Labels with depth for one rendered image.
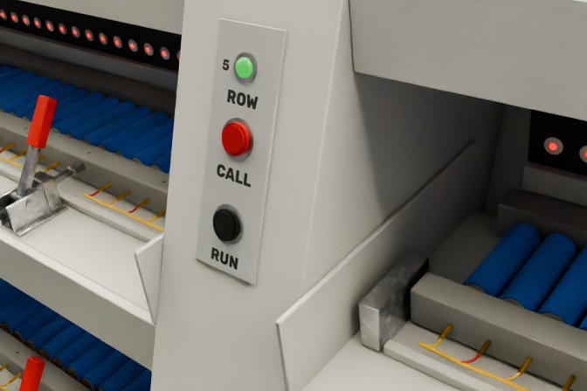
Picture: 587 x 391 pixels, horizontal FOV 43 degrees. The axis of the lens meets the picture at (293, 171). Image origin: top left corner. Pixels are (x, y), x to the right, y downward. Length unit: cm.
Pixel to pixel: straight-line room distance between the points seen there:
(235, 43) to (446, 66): 10
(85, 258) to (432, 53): 28
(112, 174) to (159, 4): 17
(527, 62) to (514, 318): 14
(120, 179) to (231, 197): 18
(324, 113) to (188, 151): 9
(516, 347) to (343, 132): 13
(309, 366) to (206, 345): 6
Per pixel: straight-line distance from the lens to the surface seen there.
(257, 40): 34
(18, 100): 70
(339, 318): 38
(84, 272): 48
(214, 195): 37
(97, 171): 55
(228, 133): 35
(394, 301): 38
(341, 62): 32
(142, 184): 51
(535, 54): 28
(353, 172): 35
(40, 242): 52
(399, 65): 31
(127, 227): 50
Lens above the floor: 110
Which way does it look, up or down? 15 degrees down
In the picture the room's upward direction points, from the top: 8 degrees clockwise
